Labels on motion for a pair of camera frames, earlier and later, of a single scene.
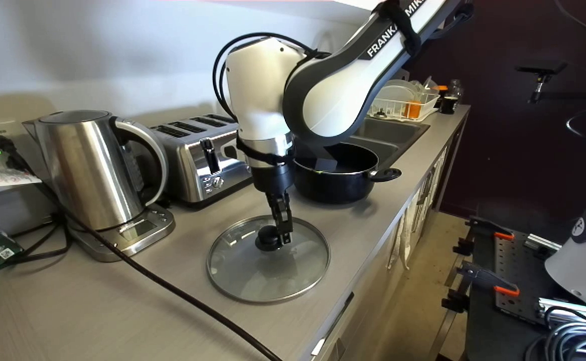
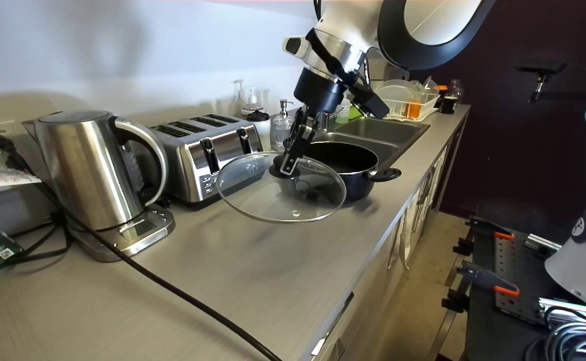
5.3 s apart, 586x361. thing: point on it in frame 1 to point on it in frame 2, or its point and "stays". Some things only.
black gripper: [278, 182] to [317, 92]
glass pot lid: [248, 260] to [254, 189]
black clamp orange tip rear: [480, 227] stays
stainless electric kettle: [107, 175] stays
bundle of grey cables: [574, 336] stays
